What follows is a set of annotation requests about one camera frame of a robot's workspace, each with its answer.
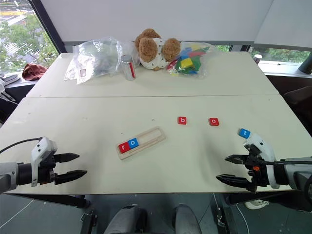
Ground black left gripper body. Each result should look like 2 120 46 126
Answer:
38 153 58 185

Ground blue letter tile o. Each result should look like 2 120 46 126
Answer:
127 137 140 150

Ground plastic bag of coloured blocks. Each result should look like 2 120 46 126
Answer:
166 41 221 80

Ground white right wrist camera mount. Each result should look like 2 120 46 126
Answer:
242 133 280 190

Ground blue letter tile t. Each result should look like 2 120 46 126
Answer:
238 128 252 139

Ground clear plastic bag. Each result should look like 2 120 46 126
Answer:
63 36 123 86

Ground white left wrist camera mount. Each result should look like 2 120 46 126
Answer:
31 136 58 187

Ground clear plastic bottle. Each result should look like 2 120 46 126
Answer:
120 55 137 81

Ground brown white plush dog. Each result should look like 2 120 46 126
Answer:
134 28 182 72

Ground wooden block tray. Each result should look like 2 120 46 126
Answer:
115 126 167 161

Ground grey rounded robot leg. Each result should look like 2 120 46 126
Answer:
174 204 203 234
104 205 147 234

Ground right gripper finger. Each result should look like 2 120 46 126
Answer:
224 154 248 166
215 174 251 189

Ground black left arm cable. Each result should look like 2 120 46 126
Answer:
0 137 43 153

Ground dark chair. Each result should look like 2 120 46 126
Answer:
283 85 312 113

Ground black table frame bar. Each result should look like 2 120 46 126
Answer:
226 191 297 206
9 194 89 208

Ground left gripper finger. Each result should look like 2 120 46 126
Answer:
54 153 80 164
55 170 88 185

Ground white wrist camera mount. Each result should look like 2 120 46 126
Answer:
242 133 280 190
31 136 58 187

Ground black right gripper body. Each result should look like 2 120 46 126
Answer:
243 143 269 195

